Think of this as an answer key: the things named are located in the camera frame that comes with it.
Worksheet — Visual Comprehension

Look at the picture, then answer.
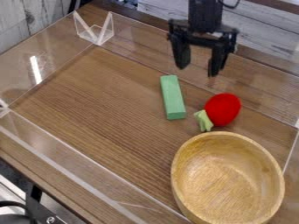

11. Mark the red plush strawberry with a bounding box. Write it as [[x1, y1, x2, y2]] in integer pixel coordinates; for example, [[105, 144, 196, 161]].
[[193, 93, 241, 131]]

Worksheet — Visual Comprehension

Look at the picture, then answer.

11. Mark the wooden bowl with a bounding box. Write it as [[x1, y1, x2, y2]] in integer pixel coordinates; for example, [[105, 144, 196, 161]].
[[171, 131, 285, 224]]

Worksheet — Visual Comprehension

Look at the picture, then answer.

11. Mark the green rectangular block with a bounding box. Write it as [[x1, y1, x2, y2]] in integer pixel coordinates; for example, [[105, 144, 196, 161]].
[[160, 75, 187, 120]]

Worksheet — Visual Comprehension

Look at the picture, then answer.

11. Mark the black cable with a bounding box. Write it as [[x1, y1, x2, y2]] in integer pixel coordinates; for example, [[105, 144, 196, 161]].
[[0, 200, 30, 224]]

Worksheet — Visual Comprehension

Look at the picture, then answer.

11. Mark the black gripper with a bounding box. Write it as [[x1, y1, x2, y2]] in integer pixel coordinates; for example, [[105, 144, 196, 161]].
[[168, 0, 239, 77]]

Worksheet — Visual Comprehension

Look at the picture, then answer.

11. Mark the clear acrylic tray wall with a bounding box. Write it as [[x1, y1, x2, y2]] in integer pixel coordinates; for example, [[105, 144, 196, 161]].
[[0, 7, 299, 224]]

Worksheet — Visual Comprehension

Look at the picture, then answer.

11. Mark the black table leg bracket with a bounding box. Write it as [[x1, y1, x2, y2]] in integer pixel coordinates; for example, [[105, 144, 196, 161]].
[[25, 185, 66, 224]]

